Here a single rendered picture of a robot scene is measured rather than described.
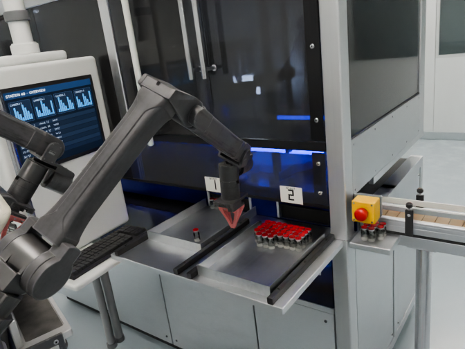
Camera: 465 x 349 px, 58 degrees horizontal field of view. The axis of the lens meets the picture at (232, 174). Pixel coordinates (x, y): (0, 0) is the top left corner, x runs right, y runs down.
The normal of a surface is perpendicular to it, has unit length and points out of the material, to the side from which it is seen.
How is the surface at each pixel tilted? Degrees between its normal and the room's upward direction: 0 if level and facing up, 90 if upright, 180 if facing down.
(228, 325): 90
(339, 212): 90
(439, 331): 0
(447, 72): 90
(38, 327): 0
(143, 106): 51
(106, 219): 90
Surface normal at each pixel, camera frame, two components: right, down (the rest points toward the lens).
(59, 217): -0.18, -0.36
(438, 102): -0.58, 0.32
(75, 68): 0.84, 0.07
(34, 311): -0.12, -0.95
